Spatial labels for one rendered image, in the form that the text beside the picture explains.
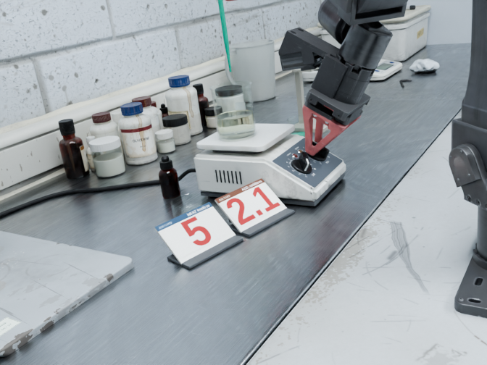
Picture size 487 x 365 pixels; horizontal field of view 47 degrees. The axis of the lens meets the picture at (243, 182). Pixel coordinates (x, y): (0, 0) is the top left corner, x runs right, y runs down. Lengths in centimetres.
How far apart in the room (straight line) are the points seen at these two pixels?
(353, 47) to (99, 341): 48
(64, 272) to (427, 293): 42
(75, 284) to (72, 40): 67
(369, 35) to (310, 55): 9
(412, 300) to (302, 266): 13
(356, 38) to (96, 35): 67
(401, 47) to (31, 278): 146
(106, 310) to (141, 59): 85
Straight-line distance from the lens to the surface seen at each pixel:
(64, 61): 121
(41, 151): 112
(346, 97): 79
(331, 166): 85
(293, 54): 82
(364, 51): 77
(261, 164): 80
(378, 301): 58
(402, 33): 189
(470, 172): 57
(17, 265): 77
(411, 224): 73
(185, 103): 123
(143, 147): 109
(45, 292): 68
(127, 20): 135
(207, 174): 85
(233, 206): 75
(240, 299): 60
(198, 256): 69
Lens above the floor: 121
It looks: 20 degrees down
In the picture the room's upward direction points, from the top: 8 degrees counter-clockwise
